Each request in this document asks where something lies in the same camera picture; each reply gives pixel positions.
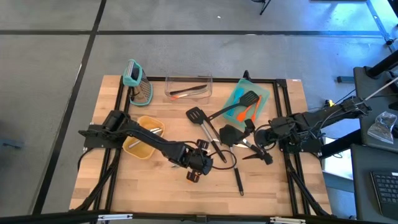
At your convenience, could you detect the black frame beam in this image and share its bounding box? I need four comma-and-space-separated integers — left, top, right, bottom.
0, 210, 398, 224

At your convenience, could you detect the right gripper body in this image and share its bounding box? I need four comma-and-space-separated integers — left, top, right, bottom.
244, 118, 280, 166

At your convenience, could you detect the teal plastic bin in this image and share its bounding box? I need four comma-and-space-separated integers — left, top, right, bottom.
222, 78, 271, 128

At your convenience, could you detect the long black slotted spatula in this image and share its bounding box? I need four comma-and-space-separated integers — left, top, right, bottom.
207, 90, 261, 121

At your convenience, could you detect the white cable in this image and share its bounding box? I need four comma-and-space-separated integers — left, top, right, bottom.
362, 76, 398, 105

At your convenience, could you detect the black desk foot bar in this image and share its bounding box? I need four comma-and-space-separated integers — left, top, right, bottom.
320, 129, 363, 159

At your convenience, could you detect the teal steel box grater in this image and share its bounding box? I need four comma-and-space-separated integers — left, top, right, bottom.
123, 58, 154, 107

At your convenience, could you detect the black desk leg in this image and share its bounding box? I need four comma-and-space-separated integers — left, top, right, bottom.
364, 49, 398, 79

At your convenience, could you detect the clear plastic bag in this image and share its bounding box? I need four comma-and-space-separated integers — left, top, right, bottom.
366, 111, 398, 145

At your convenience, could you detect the orange silicone spatula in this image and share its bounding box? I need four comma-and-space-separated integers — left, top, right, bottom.
236, 104, 253, 123

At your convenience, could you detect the black aluminium table frame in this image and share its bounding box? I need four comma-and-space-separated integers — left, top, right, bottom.
70, 75, 335, 224

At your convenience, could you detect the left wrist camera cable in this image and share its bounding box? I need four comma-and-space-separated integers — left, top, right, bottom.
210, 150, 238, 171

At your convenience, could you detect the orange plastic bin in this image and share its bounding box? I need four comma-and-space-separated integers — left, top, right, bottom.
123, 115, 165, 160

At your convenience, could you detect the black keyboard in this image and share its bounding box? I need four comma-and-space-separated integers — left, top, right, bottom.
369, 170, 398, 220

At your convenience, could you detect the black solid turner steel handle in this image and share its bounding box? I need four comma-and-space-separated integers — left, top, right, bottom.
219, 124, 245, 197

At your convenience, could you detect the dark grey desk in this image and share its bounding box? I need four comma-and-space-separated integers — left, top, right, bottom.
353, 66, 398, 153
350, 144, 398, 224

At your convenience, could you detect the clear plastic bin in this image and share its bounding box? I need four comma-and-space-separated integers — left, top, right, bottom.
164, 73, 214, 100

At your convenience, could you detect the shiny steel scoop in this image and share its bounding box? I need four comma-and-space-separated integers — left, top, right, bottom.
127, 126, 164, 149

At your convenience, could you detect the silver aluminium bracket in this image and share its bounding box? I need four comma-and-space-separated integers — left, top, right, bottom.
269, 217, 307, 224
98, 213, 134, 222

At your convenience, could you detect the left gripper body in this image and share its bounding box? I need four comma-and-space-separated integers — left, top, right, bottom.
185, 139, 214, 184

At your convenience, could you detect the black slotted turner steel handle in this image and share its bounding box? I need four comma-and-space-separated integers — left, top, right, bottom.
185, 106, 228, 164

